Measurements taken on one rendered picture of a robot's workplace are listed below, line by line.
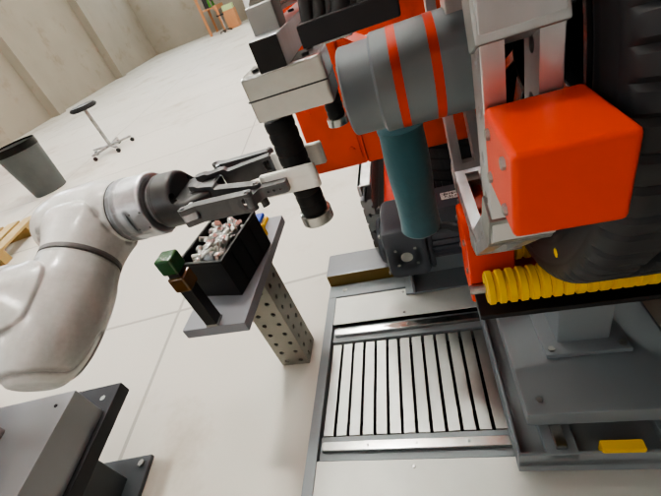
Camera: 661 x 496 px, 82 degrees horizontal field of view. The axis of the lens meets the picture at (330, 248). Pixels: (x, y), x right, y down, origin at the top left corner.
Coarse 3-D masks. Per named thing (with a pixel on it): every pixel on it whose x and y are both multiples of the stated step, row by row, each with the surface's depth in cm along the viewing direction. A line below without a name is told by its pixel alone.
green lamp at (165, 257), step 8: (160, 256) 77; (168, 256) 76; (176, 256) 78; (160, 264) 76; (168, 264) 76; (176, 264) 77; (184, 264) 80; (160, 272) 78; (168, 272) 77; (176, 272) 77
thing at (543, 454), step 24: (648, 312) 88; (504, 360) 92; (504, 384) 88; (504, 408) 86; (528, 432) 78; (552, 432) 74; (576, 432) 76; (600, 432) 75; (624, 432) 73; (648, 432) 72; (528, 456) 74; (552, 456) 73; (576, 456) 72; (600, 456) 71; (624, 456) 70; (648, 456) 69
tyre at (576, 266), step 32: (608, 0) 25; (640, 0) 23; (608, 32) 26; (640, 32) 23; (608, 64) 27; (640, 64) 24; (608, 96) 28; (640, 96) 25; (640, 160) 27; (640, 192) 29; (608, 224) 32; (640, 224) 31; (544, 256) 53; (576, 256) 40; (608, 256) 36; (640, 256) 35
